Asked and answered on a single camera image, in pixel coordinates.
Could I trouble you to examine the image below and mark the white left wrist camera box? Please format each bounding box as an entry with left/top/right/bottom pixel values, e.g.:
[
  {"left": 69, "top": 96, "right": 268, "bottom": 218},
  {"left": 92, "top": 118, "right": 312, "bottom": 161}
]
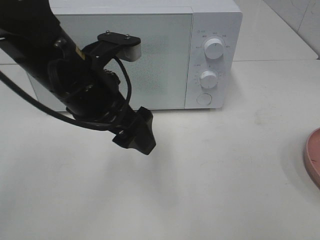
[{"left": 82, "top": 31, "right": 142, "bottom": 70}]

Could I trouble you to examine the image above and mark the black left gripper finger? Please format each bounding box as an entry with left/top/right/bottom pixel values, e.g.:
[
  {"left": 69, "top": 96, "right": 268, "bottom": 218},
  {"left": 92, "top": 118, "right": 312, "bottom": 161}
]
[
  {"left": 134, "top": 106, "right": 156, "bottom": 155},
  {"left": 111, "top": 125, "right": 138, "bottom": 150}
]

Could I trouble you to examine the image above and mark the white microwave door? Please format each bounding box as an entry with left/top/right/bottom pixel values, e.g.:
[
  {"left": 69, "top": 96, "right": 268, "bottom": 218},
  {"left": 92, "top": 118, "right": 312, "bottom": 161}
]
[{"left": 57, "top": 13, "right": 192, "bottom": 110}]

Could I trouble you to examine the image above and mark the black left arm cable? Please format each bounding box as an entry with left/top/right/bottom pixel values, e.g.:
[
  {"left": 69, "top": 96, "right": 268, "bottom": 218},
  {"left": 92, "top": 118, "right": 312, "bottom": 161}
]
[{"left": 0, "top": 56, "right": 133, "bottom": 131}]

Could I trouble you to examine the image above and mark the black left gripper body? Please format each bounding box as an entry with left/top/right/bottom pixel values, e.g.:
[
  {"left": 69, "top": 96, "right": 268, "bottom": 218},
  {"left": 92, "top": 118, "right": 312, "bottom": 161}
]
[{"left": 64, "top": 62, "right": 137, "bottom": 130}]

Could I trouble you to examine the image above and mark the round white door button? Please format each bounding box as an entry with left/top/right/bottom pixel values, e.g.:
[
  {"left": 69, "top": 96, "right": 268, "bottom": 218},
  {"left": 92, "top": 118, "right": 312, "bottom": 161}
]
[{"left": 196, "top": 93, "right": 212, "bottom": 106}]

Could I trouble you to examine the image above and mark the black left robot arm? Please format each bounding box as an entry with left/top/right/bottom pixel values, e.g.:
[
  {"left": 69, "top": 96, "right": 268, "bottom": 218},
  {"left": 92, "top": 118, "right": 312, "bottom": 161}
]
[{"left": 0, "top": 0, "right": 156, "bottom": 155}]

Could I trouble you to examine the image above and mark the white timer knob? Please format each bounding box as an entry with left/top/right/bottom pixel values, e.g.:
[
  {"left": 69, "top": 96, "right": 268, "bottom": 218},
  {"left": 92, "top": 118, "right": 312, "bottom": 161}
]
[{"left": 199, "top": 70, "right": 219, "bottom": 89}]

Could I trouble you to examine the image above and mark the pink round plate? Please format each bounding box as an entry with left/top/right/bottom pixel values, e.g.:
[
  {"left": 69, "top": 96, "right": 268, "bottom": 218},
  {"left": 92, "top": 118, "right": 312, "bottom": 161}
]
[{"left": 303, "top": 128, "right": 320, "bottom": 189}]

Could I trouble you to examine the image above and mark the white upper power knob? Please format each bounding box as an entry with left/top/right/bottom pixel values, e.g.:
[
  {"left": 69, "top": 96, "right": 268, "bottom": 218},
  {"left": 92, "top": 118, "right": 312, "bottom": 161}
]
[{"left": 203, "top": 37, "right": 225, "bottom": 60}]

